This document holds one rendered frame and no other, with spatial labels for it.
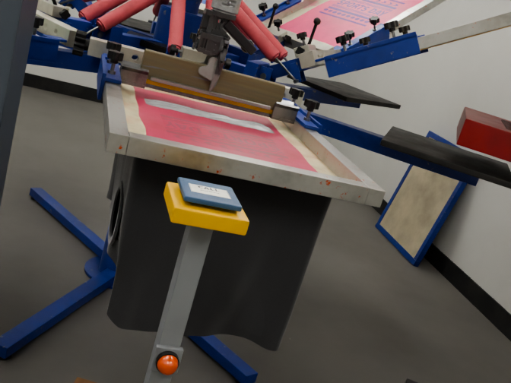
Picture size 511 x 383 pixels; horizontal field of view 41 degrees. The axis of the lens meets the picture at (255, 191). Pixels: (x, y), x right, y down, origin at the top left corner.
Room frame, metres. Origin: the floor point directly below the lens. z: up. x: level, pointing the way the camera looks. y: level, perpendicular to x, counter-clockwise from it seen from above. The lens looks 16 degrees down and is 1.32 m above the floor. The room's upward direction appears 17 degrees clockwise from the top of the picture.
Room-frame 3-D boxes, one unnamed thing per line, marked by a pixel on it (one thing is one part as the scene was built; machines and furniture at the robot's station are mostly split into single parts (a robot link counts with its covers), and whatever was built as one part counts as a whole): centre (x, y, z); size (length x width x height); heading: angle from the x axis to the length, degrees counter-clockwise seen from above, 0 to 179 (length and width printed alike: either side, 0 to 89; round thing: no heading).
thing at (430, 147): (2.55, -0.20, 0.91); 1.34 x 0.41 x 0.08; 78
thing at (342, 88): (3.18, 0.01, 0.91); 1.34 x 0.41 x 0.08; 138
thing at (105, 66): (1.83, 0.47, 0.98); 0.30 x 0.05 x 0.07; 18
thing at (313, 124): (2.00, -0.06, 0.98); 0.30 x 0.05 x 0.07; 18
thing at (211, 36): (1.88, 0.23, 1.16); 0.09 x 0.08 x 0.12; 108
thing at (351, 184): (1.68, 0.13, 0.97); 0.79 x 0.58 x 0.04; 18
